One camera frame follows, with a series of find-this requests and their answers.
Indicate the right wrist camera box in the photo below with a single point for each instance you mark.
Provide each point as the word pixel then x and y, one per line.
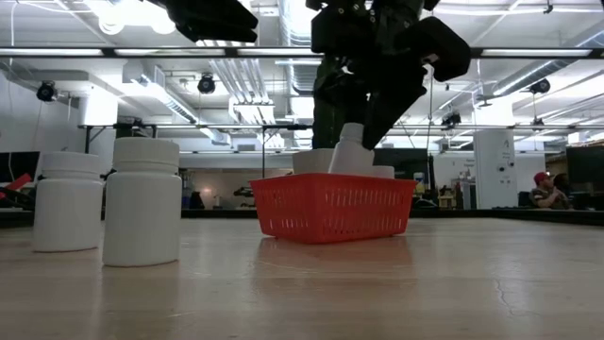
pixel 340 30

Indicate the red plastic slotted basket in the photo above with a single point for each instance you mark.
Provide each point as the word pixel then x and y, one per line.
pixel 330 212

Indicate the red flat object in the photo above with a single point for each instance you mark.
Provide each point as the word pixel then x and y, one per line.
pixel 16 183

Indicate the black ceiling-mounted camera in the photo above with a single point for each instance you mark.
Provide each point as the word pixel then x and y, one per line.
pixel 45 90
pixel 206 84
pixel 540 86
pixel 451 118

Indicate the tall green cactus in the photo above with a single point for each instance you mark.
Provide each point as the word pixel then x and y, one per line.
pixel 325 134

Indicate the black computer monitor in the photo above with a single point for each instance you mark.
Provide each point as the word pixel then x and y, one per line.
pixel 585 165
pixel 19 165
pixel 406 163

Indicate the white ceiling air duct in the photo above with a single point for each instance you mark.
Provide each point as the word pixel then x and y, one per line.
pixel 165 101

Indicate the white plastic pill bottle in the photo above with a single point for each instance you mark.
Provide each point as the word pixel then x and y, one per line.
pixel 68 208
pixel 351 158
pixel 141 212
pixel 384 172

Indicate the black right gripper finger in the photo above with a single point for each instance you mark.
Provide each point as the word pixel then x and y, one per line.
pixel 434 47
pixel 351 90

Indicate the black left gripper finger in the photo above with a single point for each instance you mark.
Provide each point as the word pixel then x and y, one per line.
pixel 226 34
pixel 212 14

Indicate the silver round ventilation duct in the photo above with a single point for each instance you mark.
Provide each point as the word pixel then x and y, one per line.
pixel 295 23

